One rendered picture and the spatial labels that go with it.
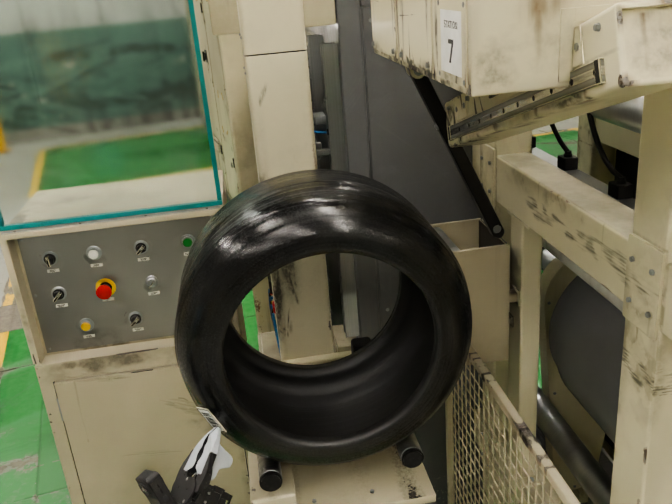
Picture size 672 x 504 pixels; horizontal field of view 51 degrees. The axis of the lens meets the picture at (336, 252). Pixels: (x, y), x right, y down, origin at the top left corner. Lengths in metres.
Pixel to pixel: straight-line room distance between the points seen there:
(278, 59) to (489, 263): 0.64
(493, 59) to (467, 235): 0.93
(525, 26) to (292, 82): 0.68
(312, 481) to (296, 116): 0.77
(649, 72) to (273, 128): 0.84
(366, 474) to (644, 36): 1.04
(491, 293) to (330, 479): 0.55
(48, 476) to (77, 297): 1.35
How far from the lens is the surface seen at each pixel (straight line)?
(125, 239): 1.89
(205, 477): 1.28
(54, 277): 1.96
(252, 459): 1.54
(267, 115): 1.49
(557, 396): 2.20
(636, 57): 0.88
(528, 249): 1.66
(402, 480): 1.54
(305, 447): 1.36
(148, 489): 1.27
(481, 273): 1.62
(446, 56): 0.98
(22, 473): 3.26
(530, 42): 0.93
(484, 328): 1.69
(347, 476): 1.56
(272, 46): 1.47
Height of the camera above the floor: 1.80
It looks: 22 degrees down
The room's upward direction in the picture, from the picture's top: 5 degrees counter-clockwise
